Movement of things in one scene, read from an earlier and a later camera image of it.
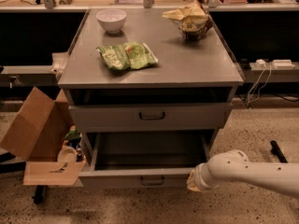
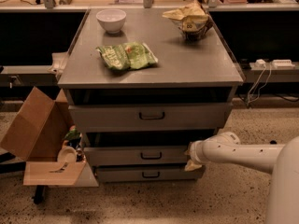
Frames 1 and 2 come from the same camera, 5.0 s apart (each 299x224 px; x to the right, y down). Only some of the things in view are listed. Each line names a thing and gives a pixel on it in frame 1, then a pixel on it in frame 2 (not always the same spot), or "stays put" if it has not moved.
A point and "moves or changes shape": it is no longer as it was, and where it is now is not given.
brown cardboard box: [35, 134] stays put
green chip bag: [135, 55] stays put
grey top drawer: [149, 117] stays put
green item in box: [73, 133] stays put
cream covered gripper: [200, 178] to [195, 152]
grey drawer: [141, 160] moves or changes shape
